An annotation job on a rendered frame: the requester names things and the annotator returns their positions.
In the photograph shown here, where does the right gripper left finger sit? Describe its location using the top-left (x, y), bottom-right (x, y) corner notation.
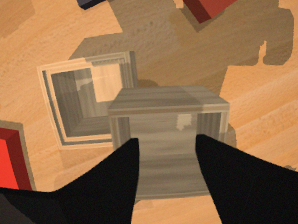
top-left (0, 138), bottom-right (140, 224)

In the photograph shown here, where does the red flat rectangular slab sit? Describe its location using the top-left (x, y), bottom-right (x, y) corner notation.
top-left (0, 128), bottom-right (32, 191)

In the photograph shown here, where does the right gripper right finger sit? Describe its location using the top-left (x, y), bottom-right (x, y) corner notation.
top-left (195, 134), bottom-right (298, 224)

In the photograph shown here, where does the dark grey block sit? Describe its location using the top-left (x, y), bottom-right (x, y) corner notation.
top-left (77, 0), bottom-right (106, 10)

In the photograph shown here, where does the red-brown block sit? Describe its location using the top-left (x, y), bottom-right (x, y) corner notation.
top-left (183, 0), bottom-right (237, 24)

